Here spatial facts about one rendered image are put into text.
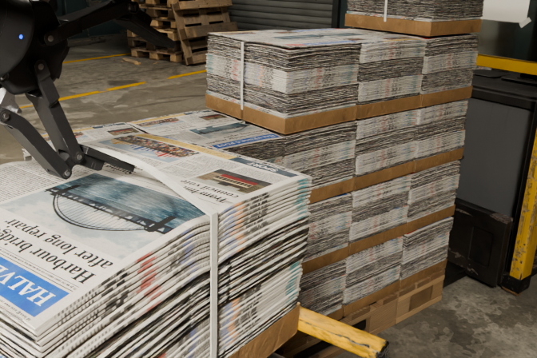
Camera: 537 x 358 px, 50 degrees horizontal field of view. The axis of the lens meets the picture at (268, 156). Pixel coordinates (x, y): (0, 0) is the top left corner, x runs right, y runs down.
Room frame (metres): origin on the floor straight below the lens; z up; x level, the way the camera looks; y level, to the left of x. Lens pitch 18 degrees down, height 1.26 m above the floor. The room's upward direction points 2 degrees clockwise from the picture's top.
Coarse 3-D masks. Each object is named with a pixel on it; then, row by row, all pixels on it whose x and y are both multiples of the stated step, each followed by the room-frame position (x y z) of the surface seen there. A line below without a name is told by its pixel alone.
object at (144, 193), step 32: (96, 192) 0.54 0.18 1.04; (128, 192) 0.55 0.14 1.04; (160, 192) 0.55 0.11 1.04; (192, 192) 0.55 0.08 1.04; (192, 224) 0.47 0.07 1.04; (224, 224) 0.51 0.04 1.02; (192, 256) 0.47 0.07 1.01; (224, 256) 0.51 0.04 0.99; (192, 288) 0.48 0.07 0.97; (224, 288) 0.52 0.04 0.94; (192, 320) 0.47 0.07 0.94; (224, 320) 0.52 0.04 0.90; (192, 352) 0.48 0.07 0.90; (224, 352) 0.52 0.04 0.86
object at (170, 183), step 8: (104, 152) 0.57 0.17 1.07; (112, 152) 0.57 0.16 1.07; (128, 160) 0.55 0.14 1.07; (136, 160) 0.55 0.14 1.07; (144, 168) 0.54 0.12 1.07; (152, 168) 0.54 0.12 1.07; (160, 176) 0.53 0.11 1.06; (168, 184) 0.52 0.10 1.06; (176, 184) 0.52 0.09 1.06; (176, 192) 0.52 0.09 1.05; (184, 192) 0.51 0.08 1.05; (192, 200) 0.51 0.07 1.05; (200, 200) 0.51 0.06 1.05; (200, 208) 0.50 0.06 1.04; (208, 208) 0.50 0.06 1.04
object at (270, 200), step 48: (96, 144) 0.71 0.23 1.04; (144, 144) 0.72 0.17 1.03; (192, 144) 0.74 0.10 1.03; (240, 192) 0.56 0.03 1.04; (288, 192) 0.61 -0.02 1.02; (240, 240) 0.53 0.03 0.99; (288, 240) 0.62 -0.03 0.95; (240, 288) 0.54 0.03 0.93; (288, 288) 0.63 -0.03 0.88; (240, 336) 0.54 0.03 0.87
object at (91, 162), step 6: (60, 156) 0.52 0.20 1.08; (66, 156) 0.52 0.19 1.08; (84, 156) 0.53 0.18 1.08; (90, 156) 0.54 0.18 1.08; (66, 162) 0.51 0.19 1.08; (72, 162) 0.52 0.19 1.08; (84, 162) 0.53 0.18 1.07; (90, 162) 0.54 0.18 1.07; (96, 162) 0.54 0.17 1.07; (102, 162) 0.55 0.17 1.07; (72, 168) 0.52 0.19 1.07; (90, 168) 0.54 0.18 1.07; (96, 168) 0.54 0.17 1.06; (54, 174) 0.51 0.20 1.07
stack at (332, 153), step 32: (96, 128) 1.49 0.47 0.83; (128, 128) 1.50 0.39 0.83; (160, 128) 1.52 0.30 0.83; (192, 128) 1.53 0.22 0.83; (224, 128) 1.54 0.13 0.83; (256, 128) 1.54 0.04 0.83; (320, 128) 1.57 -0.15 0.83; (352, 128) 1.65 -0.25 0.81; (384, 128) 1.74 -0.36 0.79; (32, 160) 1.33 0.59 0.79; (288, 160) 1.49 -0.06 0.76; (320, 160) 1.57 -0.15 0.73; (352, 160) 1.65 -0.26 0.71; (384, 160) 1.75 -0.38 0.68; (352, 192) 1.67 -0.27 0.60; (384, 192) 1.76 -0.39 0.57; (320, 224) 1.57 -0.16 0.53; (352, 224) 1.67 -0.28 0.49; (384, 224) 1.76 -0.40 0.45; (352, 256) 1.68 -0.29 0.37; (384, 256) 1.78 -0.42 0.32; (320, 288) 1.58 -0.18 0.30; (352, 288) 1.68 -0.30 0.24; (352, 320) 1.69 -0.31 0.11; (384, 320) 1.80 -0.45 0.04; (288, 352) 1.50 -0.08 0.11; (320, 352) 1.63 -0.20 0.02
